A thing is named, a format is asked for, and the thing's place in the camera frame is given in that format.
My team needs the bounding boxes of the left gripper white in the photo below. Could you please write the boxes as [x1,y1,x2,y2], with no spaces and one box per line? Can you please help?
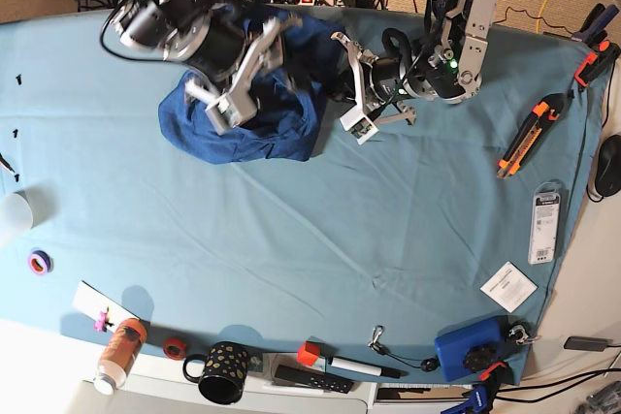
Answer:
[331,32,416,144]

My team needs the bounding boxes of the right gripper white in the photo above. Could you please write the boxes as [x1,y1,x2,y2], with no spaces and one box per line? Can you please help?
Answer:
[184,16,303,136]

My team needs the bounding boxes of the dark blue t-shirt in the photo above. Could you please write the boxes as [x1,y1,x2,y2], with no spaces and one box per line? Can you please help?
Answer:
[158,15,345,165]

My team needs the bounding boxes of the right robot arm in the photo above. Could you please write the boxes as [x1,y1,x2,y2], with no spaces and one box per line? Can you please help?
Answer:
[103,0,302,135]

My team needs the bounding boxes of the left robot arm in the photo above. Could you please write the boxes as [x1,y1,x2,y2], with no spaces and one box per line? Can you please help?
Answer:
[331,0,497,143]

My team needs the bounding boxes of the orange black utility knife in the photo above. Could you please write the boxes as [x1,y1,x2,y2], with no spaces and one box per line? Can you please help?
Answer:
[497,93,566,179]

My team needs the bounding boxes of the packaged bit set blister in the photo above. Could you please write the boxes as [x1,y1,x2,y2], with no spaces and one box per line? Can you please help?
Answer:
[528,179,564,266]

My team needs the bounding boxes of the white square paper leaflet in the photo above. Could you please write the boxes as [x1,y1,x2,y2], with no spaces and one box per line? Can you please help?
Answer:
[480,262,538,313]

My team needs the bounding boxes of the translucent plastic cup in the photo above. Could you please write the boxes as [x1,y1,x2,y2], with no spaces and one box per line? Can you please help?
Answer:
[0,193,34,247]

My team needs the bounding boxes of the white paper card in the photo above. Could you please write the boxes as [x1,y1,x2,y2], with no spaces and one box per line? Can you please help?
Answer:
[72,281,118,323]

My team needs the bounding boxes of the red orange cube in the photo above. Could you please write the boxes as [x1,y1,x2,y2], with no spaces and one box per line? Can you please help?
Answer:
[296,341,321,367]

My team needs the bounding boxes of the purple tape roll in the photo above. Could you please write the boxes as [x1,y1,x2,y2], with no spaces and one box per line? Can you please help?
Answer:
[27,250,53,275]

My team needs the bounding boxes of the white black marker pen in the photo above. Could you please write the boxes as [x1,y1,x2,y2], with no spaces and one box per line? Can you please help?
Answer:
[326,357,407,379]

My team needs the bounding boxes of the red tape roll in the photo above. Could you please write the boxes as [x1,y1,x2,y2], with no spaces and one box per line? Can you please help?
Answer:
[162,337,187,361]

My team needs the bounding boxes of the orange plastic bottle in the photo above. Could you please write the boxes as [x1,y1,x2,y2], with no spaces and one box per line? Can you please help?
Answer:
[93,318,147,396]

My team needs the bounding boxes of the pink small clip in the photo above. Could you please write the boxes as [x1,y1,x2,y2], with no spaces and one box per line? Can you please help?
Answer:
[93,307,115,333]

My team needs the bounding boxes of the blue plastic case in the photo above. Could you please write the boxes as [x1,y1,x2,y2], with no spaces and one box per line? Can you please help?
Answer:
[434,317,507,382]

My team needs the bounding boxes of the black computer mouse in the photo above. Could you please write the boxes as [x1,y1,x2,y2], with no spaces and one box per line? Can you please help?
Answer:
[594,134,621,198]

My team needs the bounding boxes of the black mug gold pattern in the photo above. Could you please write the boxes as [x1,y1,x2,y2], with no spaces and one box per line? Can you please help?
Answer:
[182,341,249,405]

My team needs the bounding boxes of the black remote control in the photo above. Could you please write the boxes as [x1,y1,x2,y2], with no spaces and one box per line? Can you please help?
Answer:
[274,366,355,394]

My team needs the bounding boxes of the blue orange clamp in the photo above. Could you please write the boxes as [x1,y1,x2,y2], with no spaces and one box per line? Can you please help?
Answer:
[441,361,513,414]

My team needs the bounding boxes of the black power adapter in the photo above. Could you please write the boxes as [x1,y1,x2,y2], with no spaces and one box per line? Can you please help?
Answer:
[564,335,610,352]

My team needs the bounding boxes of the carabiner with black lanyard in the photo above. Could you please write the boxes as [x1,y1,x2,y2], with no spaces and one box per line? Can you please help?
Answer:
[368,325,441,372]

